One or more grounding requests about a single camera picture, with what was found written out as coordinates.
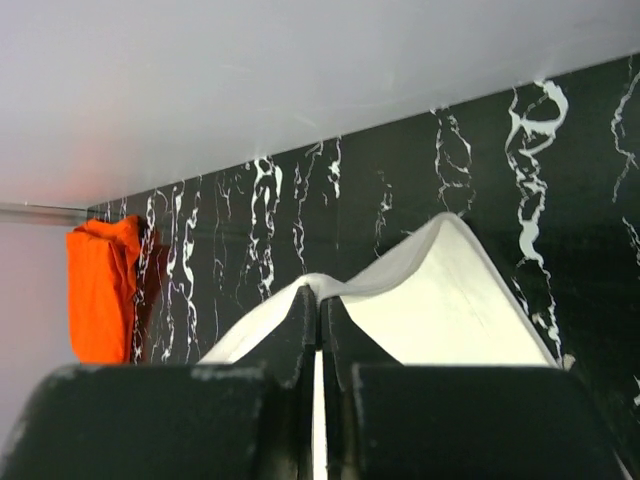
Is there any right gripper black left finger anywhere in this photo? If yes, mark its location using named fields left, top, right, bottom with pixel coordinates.
left=1, top=287, right=317, bottom=479

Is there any white t shirt red print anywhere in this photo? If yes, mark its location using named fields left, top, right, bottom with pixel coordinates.
left=198, top=214, right=557, bottom=479

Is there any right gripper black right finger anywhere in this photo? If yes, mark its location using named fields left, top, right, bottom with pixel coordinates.
left=320, top=298, right=628, bottom=479

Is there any folded orange t shirt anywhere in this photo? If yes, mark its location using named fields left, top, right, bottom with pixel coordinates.
left=65, top=215, right=167, bottom=364

